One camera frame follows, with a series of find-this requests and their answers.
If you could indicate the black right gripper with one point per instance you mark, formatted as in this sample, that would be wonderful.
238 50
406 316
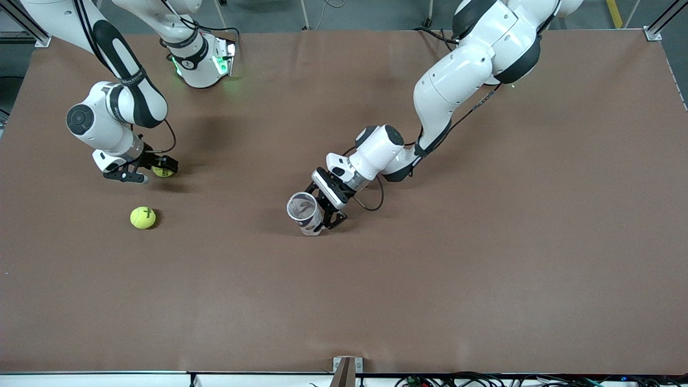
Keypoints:
152 159

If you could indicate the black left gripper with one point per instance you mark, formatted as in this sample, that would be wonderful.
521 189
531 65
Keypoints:
334 209

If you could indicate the yellow tennis ball black lettering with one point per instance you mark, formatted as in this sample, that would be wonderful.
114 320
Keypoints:
161 172

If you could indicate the clear plastic tennis ball can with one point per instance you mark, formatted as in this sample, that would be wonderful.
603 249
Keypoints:
310 224

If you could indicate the yellow tennis ball black logo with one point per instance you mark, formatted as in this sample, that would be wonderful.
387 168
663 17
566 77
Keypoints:
143 217

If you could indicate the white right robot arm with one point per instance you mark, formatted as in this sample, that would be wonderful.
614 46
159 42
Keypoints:
102 129

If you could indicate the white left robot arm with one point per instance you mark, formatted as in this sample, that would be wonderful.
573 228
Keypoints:
457 80

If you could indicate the brown table cover sheet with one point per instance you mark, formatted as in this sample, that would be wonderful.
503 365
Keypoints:
376 295

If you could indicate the white stand leg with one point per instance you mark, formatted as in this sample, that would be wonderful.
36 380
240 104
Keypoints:
305 16
430 13

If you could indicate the grey camera post bracket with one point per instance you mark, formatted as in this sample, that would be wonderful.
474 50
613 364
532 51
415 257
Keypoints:
347 371

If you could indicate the aluminium frame extrusion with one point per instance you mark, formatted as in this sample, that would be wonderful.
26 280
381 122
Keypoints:
654 33
35 35

